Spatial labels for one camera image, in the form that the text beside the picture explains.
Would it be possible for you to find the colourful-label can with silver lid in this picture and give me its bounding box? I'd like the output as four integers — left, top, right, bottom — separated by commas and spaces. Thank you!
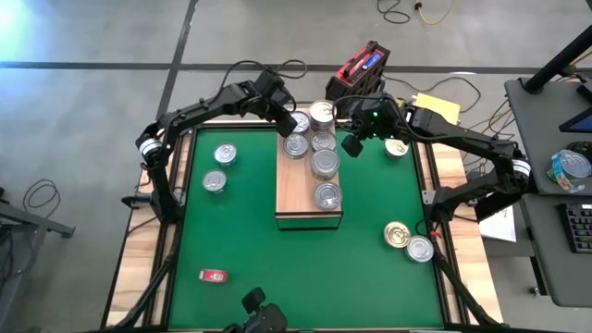
547, 148, 592, 194

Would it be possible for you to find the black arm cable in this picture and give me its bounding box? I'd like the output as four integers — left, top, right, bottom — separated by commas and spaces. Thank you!
219, 58, 309, 93
330, 93, 366, 124

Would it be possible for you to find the green table mat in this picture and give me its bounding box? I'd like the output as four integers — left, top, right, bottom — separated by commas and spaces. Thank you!
168, 128, 446, 330

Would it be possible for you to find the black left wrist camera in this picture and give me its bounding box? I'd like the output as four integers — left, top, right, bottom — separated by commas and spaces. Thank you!
253, 68, 287, 101

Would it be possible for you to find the black monitor pole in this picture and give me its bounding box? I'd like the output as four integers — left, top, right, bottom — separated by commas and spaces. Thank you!
524, 25, 592, 95

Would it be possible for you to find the red-label seafood can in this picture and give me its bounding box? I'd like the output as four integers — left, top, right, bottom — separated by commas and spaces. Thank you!
198, 269, 229, 284

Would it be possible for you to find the black table frame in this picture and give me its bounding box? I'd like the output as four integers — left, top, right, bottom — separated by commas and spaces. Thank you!
164, 110, 463, 332

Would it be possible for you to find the black floor cable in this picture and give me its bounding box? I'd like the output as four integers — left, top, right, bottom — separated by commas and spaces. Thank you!
22, 179, 61, 215
392, 73, 482, 115
376, 0, 412, 25

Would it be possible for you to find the blue-label silver-lid can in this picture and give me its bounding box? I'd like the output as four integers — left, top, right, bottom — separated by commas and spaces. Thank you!
213, 142, 239, 167

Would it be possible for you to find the black metal stand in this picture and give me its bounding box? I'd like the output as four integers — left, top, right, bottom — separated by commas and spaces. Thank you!
0, 187, 76, 333

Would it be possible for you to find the white paper sheet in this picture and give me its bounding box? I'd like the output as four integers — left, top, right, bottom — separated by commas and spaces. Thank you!
478, 205, 518, 244

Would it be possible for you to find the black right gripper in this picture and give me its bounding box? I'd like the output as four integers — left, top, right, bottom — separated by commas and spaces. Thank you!
341, 94, 408, 158

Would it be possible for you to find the red and black tool case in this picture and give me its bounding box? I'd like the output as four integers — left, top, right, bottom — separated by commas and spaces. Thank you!
326, 40, 392, 105

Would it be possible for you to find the grey desk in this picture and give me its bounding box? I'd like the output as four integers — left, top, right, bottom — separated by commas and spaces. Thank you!
503, 77, 592, 195
520, 192, 592, 309

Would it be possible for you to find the wooden shelf with black frame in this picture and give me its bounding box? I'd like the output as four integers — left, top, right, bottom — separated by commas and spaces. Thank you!
275, 106, 344, 231

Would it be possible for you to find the black desk support bar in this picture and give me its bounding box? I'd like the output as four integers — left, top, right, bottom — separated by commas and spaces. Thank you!
475, 184, 533, 223

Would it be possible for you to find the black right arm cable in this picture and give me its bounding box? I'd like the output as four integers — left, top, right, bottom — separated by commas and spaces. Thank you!
330, 93, 366, 124

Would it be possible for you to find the black keyboard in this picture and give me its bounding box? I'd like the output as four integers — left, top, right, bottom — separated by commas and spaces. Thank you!
561, 202, 592, 254

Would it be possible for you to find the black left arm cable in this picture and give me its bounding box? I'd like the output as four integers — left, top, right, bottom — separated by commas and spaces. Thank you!
219, 58, 309, 93

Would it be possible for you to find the yellow floor cable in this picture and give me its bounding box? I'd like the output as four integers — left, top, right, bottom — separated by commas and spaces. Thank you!
414, 0, 457, 27

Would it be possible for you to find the black tablet screen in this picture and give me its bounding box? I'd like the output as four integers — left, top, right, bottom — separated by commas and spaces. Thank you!
558, 106, 592, 135

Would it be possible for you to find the yellow paper pad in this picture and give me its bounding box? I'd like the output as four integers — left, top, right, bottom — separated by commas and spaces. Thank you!
413, 92, 462, 126

